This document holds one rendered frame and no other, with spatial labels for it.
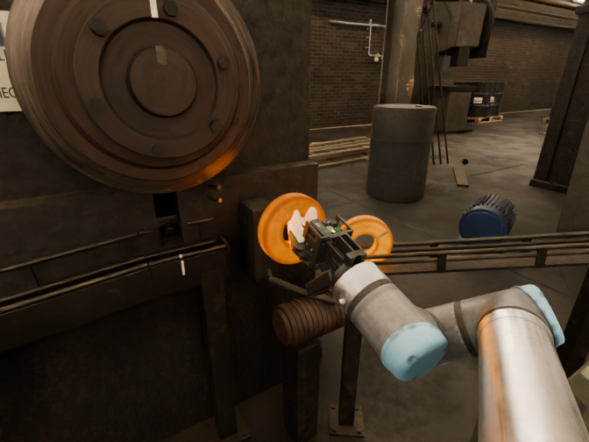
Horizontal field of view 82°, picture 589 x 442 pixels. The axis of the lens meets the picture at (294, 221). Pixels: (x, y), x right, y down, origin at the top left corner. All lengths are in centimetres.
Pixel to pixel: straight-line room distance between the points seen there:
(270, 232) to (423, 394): 105
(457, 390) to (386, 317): 112
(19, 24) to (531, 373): 86
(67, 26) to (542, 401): 81
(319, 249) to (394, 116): 276
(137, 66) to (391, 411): 132
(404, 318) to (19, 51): 75
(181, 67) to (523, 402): 68
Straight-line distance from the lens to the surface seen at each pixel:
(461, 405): 157
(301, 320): 97
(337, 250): 60
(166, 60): 71
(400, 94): 490
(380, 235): 94
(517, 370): 43
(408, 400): 151
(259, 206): 93
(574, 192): 315
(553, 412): 39
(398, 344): 51
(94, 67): 70
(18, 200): 97
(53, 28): 77
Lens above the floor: 112
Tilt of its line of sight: 23 degrees down
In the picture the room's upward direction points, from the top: straight up
